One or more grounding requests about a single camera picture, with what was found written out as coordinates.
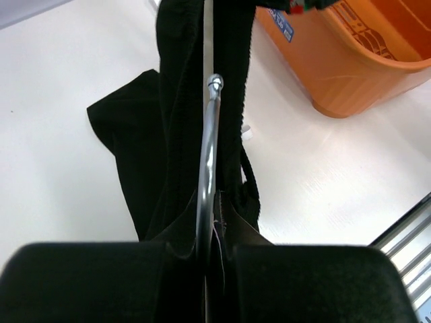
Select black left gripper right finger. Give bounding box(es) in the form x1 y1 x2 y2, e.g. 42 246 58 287
211 192 418 322

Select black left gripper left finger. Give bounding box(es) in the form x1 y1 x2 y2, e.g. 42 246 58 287
1 194 204 322

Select black shorts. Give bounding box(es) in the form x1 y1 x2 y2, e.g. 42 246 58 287
88 1 260 241

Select orange plastic basket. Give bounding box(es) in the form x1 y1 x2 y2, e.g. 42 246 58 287
256 1 430 118

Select aluminium mounting rail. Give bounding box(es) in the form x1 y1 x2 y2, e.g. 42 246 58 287
370 194 430 322

